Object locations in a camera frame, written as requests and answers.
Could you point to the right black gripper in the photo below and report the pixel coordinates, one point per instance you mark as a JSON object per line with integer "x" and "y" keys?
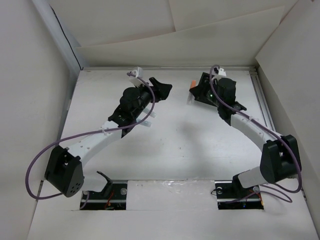
{"x": 199, "y": 91}

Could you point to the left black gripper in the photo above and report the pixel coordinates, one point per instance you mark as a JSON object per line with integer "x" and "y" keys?
{"x": 161, "y": 90}

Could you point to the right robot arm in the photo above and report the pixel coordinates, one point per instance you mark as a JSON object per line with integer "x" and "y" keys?
{"x": 280, "y": 165}

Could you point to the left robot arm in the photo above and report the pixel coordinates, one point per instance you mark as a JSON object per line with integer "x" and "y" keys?
{"x": 65, "y": 166}

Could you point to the green highlighter pen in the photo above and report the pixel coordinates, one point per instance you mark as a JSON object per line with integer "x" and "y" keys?
{"x": 150, "y": 112}

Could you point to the blue highlighter pen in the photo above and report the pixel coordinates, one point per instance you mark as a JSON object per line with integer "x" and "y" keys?
{"x": 146, "y": 123}

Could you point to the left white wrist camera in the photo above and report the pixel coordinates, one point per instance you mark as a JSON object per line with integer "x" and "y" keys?
{"x": 135, "y": 75}

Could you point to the aluminium rail right side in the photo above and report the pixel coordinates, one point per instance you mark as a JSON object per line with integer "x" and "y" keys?
{"x": 262, "y": 102}

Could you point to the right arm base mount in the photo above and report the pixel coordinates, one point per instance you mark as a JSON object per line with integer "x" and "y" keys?
{"x": 230, "y": 198}

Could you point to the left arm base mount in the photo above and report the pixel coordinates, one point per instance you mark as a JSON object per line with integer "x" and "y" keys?
{"x": 107, "y": 195}

